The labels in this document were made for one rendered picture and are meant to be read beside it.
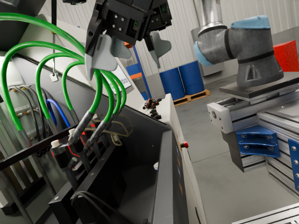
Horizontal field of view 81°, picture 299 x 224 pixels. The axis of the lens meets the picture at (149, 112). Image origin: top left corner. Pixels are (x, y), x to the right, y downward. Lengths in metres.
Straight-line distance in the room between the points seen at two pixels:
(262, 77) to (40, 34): 0.87
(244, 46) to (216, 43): 0.10
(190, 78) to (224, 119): 4.57
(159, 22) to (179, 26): 6.75
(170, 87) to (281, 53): 2.60
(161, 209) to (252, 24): 0.62
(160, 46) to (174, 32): 6.68
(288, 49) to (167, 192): 4.17
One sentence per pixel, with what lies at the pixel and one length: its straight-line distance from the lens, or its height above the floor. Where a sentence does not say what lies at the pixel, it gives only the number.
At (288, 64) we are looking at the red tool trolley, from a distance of 4.43.
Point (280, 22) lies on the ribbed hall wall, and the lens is 8.79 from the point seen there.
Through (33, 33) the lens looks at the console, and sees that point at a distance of 0.93.
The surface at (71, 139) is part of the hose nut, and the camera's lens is 0.47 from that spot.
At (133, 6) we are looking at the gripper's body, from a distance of 0.33.
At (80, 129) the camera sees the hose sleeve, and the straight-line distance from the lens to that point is 0.44.
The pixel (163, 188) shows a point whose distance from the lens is 0.43.
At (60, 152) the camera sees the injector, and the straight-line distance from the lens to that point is 0.50.
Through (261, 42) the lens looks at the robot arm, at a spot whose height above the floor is 1.18.
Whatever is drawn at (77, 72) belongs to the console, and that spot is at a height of 1.29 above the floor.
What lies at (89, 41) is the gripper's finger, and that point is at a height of 1.28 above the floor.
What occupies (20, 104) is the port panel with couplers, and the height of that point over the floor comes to 1.24.
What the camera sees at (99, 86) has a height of 1.21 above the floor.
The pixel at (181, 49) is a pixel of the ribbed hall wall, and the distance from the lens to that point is 7.08.
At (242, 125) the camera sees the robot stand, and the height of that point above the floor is 0.92.
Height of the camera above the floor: 1.21
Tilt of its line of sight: 13 degrees down
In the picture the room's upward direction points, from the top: 19 degrees counter-clockwise
